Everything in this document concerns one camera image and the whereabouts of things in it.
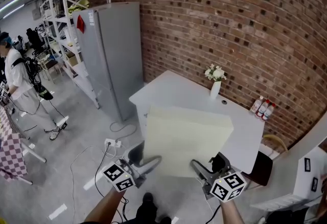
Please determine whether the clear bottle red cap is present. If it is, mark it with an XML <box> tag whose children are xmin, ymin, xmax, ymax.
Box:
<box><xmin>262</xmin><ymin>103</ymin><xmax>276</xmax><ymax>121</ymax></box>
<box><xmin>256</xmin><ymin>99</ymin><xmax>271</xmax><ymax>118</ymax></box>

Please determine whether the checkered cloth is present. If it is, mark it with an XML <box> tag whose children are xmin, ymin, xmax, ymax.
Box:
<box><xmin>0</xmin><ymin>105</ymin><xmax>29</xmax><ymax>183</ymax></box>

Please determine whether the white vase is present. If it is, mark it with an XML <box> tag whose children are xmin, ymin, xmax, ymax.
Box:
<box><xmin>209</xmin><ymin>81</ymin><xmax>221</xmax><ymax>100</ymax></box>

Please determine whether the black bag yellow stripe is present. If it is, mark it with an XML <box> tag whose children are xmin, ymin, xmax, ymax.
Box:
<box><xmin>38</xmin><ymin>87</ymin><xmax>54</xmax><ymax>101</ymax></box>

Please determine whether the white floor cable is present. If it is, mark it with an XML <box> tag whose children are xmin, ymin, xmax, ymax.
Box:
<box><xmin>70</xmin><ymin>145</ymin><xmax>115</xmax><ymax>218</ymax></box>

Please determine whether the person's black clothing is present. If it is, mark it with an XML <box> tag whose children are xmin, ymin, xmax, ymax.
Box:
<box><xmin>135</xmin><ymin>192</ymin><xmax>172</xmax><ymax>224</ymax></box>

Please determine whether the white power strip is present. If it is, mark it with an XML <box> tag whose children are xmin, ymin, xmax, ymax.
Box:
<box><xmin>104</xmin><ymin>138</ymin><xmax>122</xmax><ymax>149</ymax></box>

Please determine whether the person's left forearm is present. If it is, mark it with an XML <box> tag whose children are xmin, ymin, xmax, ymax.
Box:
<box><xmin>84</xmin><ymin>188</ymin><xmax>127</xmax><ymax>224</ymax></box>

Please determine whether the person's right forearm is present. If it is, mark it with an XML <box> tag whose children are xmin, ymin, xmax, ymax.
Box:
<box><xmin>220</xmin><ymin>201</ymin><xmax>246</xmax><ymax>224</ymax></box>

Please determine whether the white flower bouquet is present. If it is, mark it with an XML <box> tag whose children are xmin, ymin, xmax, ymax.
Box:
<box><xmin>204</xmin><ymin>63</ymin><xmax>227</xmax><ymax>82</ymax></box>

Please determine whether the white cabinet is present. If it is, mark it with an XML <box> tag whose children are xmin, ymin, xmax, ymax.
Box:
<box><xmin>250</xmin><ymin>113</ymin><xmax>327</xmax><ymax>211</ymax></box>

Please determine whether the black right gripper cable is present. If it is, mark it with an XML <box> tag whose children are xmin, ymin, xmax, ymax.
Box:
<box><xmin>205</xmin><ymin>204</ymin><xmax>222</xmax><ymax>224</ymax></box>

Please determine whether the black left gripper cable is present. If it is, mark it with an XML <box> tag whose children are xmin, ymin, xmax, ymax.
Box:
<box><xmin>94</xmin><ymin>141</ymin><xmax>128</xmax><ymax>222</ymax></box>

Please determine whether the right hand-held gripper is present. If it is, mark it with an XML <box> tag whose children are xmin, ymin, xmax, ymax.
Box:
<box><xmin>190</xmin><ymin>151</ymin><xmax>247</xmax><ymax>203</ymax></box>

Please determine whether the pale yellow cloth sheet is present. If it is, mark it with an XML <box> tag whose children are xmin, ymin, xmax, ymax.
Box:
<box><xmin>143</xmin><ymin>105</ymin><xmax>235</xmax><ymax>178</ymax></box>

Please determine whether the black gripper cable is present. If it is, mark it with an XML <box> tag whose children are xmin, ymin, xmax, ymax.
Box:
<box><xmin>94</xmin><ymin>141</ymin><xmax>128</xmax><ymax>222</ymax></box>
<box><xmin>205</xmin><ymin>204</ymin><xmax>222</xmax><ymax>224</ymax></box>

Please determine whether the grey refrigerator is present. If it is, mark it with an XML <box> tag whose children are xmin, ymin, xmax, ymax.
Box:
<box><xmin>72</xmin><ymin>2</ymin><xmax>144</xmax><ymax>123</ymax></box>

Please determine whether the yellow-green cloth bundle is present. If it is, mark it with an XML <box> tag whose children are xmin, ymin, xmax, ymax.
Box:
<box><xmin>67</xmin><ymin>0</ymin><xmax>90</xmax><ymax>13</ymax></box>

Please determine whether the cardboard box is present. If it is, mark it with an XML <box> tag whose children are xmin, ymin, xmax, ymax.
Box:
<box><xmin>65</xmin><ymin>51</ymin><xmax>77</xmax><ymax>66</ymax></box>

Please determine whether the black office chair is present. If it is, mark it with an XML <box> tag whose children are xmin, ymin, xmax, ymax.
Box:
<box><xmin>26</xmin><ymin>28</ymin><xmax>44</xmax><ymax>50</ymax></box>

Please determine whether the white table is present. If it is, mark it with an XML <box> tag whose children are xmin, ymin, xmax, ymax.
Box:
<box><xmin>129</xmin><ymin>70</ymin><xmax>266</xmax><ymax>188</ymax></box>

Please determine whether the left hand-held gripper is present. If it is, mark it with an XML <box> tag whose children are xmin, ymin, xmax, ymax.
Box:
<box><xmin>101</xmin><ymin>140</ymin><xmax>162</xmax><ymax>193</ymax></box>

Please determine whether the grey fridge cable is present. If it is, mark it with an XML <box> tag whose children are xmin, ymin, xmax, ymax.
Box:
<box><xmin>109</xmin><ymin>120</ymin><xmax>137</xmax><ymax>142</ymax></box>

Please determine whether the white metal shelf rack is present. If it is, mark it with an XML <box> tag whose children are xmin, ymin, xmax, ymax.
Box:
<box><xmin>40</xmin><ymin>0</ymin><xmax>112</xmax><ymax>110</ymax></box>

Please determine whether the red fridge magnet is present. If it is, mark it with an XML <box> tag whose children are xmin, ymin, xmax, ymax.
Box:
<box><xmin>76</xmin><ymin>14</ymin><xmax>85</xmax><ymax>32</ymax></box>

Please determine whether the wooden chair backrest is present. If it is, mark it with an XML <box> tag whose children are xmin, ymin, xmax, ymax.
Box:
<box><xmin>263</xmin><ymin>133</ymin><xmax>288</xmax><ymax>153</ymax></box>

